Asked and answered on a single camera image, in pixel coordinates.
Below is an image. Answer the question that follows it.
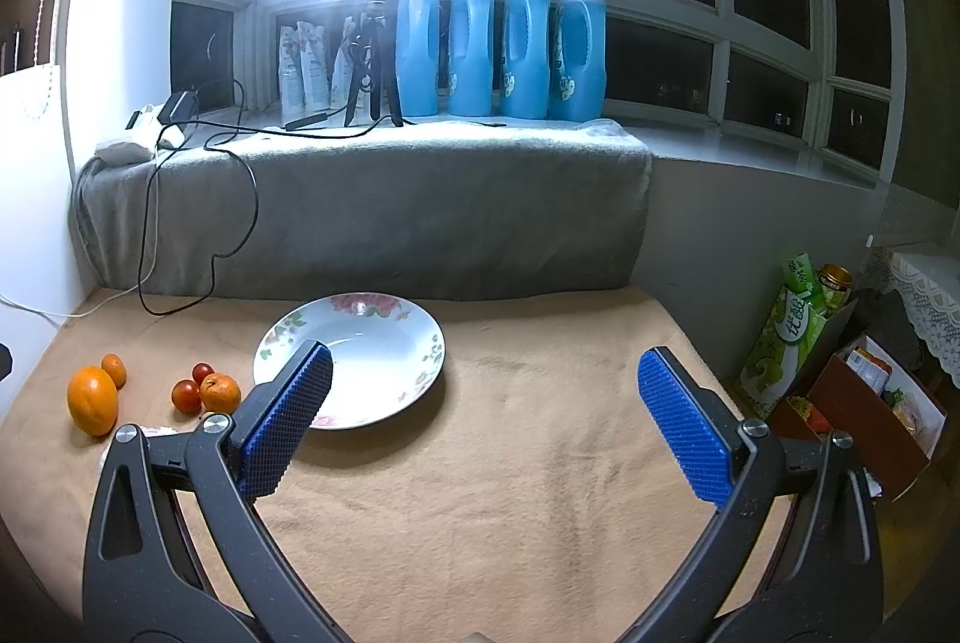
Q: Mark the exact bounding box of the red cherry tomato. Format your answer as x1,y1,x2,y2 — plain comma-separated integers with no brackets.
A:
171,378,203,417
192,363,213,384

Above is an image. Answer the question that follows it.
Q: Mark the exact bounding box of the large orange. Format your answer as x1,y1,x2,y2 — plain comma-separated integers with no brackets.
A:
67,367,119,438

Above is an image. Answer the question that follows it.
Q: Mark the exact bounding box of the small tangerine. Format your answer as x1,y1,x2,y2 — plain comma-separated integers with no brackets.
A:
200,373,242,415

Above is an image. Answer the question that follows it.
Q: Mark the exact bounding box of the small mandarin orange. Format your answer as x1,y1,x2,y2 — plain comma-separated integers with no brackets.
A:
99,354,128,389

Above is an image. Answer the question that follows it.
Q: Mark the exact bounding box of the brown cardboard box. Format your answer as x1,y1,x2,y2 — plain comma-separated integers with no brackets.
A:
768,300,947,500

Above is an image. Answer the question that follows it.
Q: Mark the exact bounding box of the green snack package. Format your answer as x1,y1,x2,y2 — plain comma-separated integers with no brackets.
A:
739,253,827,418

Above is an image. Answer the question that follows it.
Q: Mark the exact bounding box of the beige table cloth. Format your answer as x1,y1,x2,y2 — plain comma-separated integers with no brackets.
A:
2,289,715,641

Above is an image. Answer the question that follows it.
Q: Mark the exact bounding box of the glass jar gold lid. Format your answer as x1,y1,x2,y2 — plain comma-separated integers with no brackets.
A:
818,264,854,313

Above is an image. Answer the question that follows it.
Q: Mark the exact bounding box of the white lace cloth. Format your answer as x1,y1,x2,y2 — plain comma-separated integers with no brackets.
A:
861,243,958,386

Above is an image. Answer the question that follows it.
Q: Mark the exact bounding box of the white floral ceramic plate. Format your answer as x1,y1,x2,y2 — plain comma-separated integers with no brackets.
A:
252,292,446,432

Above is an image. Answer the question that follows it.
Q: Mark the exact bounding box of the grey blanket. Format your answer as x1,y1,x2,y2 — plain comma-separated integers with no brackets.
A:
73,119,652,301

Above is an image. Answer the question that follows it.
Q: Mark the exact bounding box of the black power adapter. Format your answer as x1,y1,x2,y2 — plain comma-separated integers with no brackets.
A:
156,90,199,126

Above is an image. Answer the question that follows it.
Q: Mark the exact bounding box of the white refill pouch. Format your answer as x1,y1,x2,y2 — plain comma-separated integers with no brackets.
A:
331,16,370,115
278,27,304,121
296,20,329,111

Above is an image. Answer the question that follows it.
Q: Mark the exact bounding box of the blue detergent bottle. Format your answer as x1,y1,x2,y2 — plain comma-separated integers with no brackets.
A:
501,0,551,119
395,0,439,118
550,0,607,121
448,0,494,116

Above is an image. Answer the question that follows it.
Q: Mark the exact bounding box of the black mini tripod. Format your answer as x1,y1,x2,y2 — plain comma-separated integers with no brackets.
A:
345,0,405,127

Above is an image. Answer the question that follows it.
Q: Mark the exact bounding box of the black power cable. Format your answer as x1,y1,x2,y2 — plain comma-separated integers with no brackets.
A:
136,77,513,320

